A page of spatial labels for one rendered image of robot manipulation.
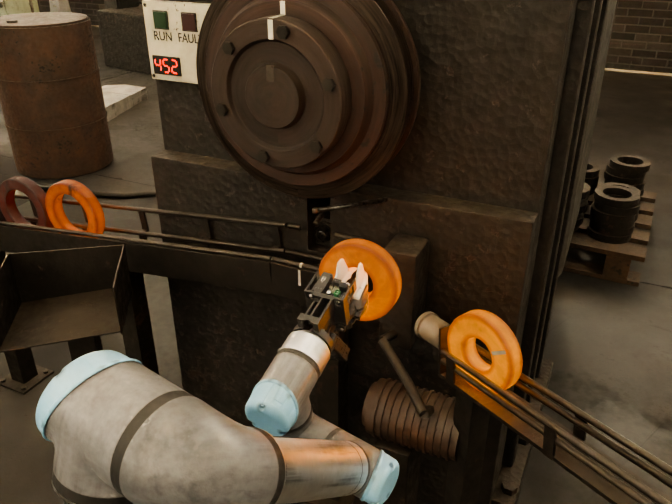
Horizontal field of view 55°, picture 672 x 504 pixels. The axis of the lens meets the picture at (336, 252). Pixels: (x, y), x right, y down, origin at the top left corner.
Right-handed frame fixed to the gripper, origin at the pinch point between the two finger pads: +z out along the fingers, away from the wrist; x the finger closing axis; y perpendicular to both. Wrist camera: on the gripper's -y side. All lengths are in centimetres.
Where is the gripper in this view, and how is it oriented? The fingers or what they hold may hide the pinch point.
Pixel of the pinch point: (359, 271)
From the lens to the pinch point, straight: 117.6
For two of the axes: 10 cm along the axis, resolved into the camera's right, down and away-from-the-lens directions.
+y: -1.0, -7.4, -6.6
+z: 4.1, -6.4, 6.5
